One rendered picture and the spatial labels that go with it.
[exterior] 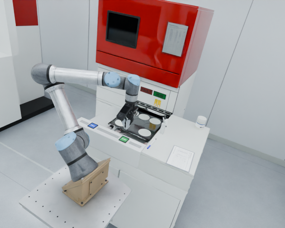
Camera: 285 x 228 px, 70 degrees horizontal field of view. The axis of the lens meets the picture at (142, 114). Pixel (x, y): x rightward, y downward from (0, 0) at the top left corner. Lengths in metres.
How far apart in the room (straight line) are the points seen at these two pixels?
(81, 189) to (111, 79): 0.56
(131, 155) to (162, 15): 1.02
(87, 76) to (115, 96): 0.96
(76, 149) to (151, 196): 0.66
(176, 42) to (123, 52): 0.47
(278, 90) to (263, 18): 0.94
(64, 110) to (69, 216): 0.56
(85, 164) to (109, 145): 0.36
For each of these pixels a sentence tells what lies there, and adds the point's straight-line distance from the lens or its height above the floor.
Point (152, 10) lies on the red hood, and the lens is 1.66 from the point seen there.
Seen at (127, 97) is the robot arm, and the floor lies 1.28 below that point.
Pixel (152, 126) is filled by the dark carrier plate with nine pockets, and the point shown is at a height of 0.90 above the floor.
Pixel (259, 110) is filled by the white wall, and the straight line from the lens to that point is 3.30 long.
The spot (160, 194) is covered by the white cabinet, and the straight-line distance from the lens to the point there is 1.46.
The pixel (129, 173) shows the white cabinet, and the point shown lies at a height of 0.74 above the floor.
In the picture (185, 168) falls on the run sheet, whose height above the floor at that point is 0.97.
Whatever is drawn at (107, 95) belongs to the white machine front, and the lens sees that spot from 2.07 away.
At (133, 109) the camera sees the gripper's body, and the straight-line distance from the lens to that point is 1.27.
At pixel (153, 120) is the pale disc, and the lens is 1.78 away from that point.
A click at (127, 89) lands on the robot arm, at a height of 1.34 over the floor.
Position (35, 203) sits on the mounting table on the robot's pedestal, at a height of 0.82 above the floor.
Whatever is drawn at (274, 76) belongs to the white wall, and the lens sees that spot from 3.17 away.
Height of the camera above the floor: 1.80
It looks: 29 degrees down
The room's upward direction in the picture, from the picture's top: 11 degrees clockwise
